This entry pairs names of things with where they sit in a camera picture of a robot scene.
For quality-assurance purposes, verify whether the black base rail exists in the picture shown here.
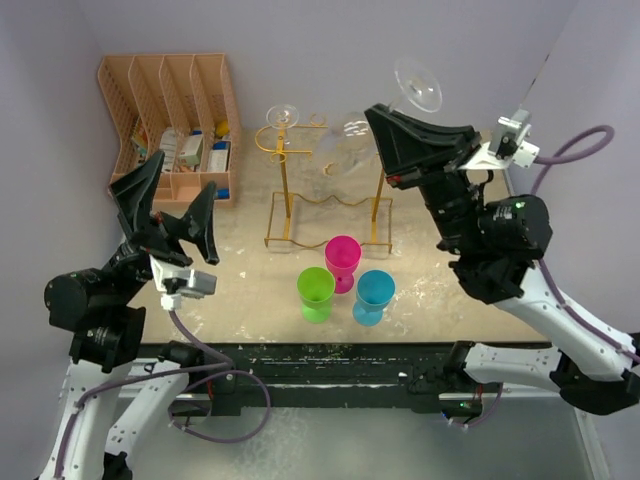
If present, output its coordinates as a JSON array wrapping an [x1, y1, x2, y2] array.
[[181, 343, 498, 415]]

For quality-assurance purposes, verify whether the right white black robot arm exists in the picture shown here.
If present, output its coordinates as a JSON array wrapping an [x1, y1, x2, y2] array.
[[365, 104, 639, 416]]

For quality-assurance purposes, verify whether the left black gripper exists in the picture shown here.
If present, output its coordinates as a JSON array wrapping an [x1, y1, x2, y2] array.
[[105, 148, 217, 306]]

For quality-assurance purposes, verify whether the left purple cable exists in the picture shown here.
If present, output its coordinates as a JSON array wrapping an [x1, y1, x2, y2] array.
[[47, 309, 274, 479]]

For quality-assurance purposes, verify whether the white blue box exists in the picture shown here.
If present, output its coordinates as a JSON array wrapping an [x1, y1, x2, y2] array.
[[207, 140, 231, 173]]

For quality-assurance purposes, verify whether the white medicine box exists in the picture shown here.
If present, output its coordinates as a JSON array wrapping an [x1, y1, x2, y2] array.
[[177, 133, 204, 167]]

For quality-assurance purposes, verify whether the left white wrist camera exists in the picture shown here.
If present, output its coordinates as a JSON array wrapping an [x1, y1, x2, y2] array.
[[150, 256, 217, 311]]

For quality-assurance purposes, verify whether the blue capped small bottle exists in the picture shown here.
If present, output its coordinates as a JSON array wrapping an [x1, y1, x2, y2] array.
[[216, 189, 230, 200]]

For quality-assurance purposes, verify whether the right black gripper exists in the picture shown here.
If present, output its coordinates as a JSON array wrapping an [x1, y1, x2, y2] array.
[[366, 104, 483, 255]]

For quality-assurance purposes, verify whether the short clear wine glass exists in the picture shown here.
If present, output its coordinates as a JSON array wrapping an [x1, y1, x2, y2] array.
[[313, 57, 442, 177]]

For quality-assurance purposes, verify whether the pink plastic goblet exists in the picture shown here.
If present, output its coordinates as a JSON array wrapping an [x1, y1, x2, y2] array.
[[324, 235, 362, 294]]

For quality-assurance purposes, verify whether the white paper card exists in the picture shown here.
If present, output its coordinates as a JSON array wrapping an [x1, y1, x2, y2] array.
[[159, 127, 177, 173]]

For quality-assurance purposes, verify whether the gold wire glass rack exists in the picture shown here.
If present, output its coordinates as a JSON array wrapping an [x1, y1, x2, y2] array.
[[254, 114, 393, 251]]

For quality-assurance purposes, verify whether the green plastic goblet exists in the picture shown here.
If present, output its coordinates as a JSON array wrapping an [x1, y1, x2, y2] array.
[[296, 267, 335, 324]]

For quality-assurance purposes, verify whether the peach plastic file organizer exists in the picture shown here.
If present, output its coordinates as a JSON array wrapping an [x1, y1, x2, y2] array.
[[97, 53, 242, 211]]

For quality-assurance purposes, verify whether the yellow bottle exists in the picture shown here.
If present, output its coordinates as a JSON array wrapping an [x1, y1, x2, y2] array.
[[215, 120, 230, 138]]

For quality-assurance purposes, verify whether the clear flute glass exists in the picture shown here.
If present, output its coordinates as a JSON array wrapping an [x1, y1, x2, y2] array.
[[266, 104, 299, 151]]

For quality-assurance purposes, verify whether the blue plastic goblet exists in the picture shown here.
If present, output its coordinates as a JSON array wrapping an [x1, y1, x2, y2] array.
[[352, 270, 396, 327]]

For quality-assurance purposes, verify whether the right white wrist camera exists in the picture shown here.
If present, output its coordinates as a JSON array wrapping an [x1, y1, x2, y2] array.
[[460, 108, 540, 171]]

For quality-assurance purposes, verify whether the colourful booklet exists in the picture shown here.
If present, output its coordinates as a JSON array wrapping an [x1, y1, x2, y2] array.
[[130, 117, 149, 165]]

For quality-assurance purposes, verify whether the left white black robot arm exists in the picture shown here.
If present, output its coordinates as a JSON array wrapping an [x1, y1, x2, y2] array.
[[40, 151, 219, 479]]

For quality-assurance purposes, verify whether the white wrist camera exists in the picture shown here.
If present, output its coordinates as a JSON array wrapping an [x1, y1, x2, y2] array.
[[460, 108, 540, 171], [150, 256, 217, 311]]

